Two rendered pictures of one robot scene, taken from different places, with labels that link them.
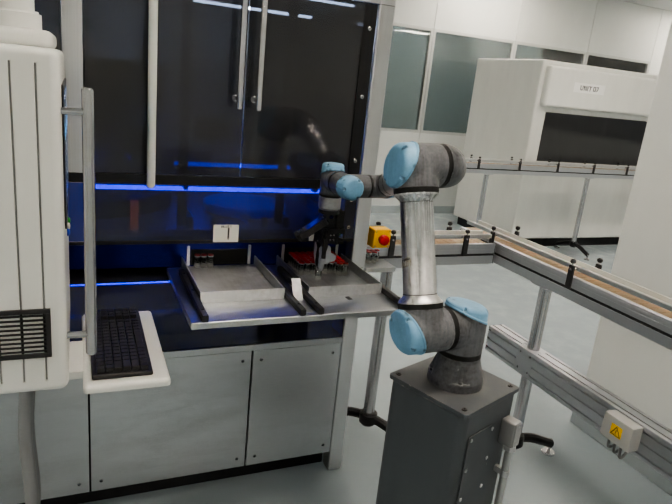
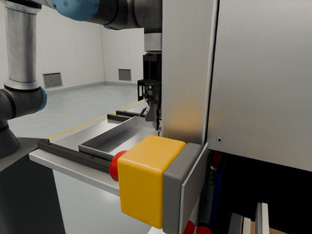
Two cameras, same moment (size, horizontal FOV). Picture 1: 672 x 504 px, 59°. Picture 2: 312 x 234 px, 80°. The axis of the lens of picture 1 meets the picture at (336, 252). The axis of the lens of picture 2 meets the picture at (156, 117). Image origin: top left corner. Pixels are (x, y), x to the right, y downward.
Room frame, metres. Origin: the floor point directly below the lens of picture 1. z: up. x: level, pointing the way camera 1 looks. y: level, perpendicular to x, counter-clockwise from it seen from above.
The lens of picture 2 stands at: (2.33, -0.27, 1.13)
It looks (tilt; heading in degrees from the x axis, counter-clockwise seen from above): 19 degrees down; 142
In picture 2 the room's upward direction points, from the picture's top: straight up
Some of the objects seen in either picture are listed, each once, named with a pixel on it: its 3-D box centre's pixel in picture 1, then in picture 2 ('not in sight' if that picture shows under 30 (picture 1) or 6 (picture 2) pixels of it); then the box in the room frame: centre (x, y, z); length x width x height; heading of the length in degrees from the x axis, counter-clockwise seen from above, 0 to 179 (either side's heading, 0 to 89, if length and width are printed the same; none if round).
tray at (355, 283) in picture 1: (326, 273); (161, 144); (1.98, 0.03, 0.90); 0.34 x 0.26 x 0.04; 25
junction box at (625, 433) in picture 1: (621, 430); not in sight; (1.81, -1.03, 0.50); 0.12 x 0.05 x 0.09; 25
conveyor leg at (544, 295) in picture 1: (529, 367); not in sight; (2.32, -0.87, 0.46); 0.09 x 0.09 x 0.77; 25
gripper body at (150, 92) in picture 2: (329, 226); (158, 78); (1.95, 0.03, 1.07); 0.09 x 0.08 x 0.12; 115
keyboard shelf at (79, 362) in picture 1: (106, 348); not in sight; (1.46, 0.59, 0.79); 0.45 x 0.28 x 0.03; 24
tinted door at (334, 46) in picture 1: (309, 90); not in sight; (2.04, 0.14, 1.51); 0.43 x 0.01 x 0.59; 115
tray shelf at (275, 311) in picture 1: (286, 289); (164, 128); (1.84, 0.15, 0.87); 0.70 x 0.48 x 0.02; 115
